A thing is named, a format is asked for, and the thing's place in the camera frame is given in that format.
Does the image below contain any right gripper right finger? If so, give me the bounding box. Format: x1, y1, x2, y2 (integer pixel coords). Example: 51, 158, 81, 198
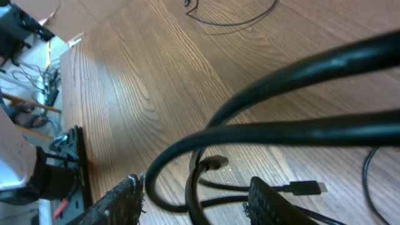
244, 176, 316, 225

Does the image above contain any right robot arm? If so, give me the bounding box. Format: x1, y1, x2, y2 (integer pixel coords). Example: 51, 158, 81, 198
1, 111, 321, 224

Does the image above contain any black USB-A cable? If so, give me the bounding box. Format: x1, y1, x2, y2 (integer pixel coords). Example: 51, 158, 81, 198
184, 146, 400, 225

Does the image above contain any black USB-C cable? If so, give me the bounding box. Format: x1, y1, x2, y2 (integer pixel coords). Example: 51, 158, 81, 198
183, 0, 279, 27

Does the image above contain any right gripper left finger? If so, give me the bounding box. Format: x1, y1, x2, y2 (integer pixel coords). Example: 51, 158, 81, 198
68, 174, 144, 225

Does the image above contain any cardboard wall panel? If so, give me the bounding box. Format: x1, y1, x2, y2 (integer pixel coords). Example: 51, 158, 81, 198
11, 0, 129, 43

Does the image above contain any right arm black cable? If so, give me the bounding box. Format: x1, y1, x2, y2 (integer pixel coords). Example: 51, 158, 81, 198
144, 29, 400, 214

